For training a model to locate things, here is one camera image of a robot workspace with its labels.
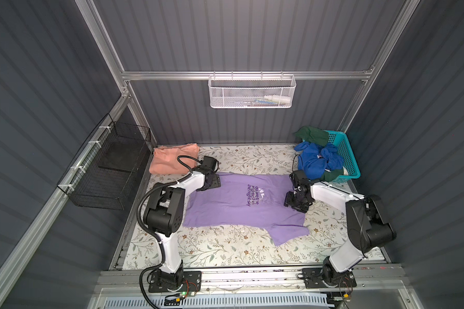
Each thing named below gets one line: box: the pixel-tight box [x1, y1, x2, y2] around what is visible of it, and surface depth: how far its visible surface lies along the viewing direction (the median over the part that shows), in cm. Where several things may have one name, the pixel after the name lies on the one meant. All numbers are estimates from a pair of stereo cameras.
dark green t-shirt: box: [293, 126, 329, 147], surface depth 117 cm
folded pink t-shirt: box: [148, 143, 200, 174], surface depth 114 cm
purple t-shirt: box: [182, 171, 310, 246], surface depth 96 cm
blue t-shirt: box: [293, 141, 344, 181], surface depth 101 cm
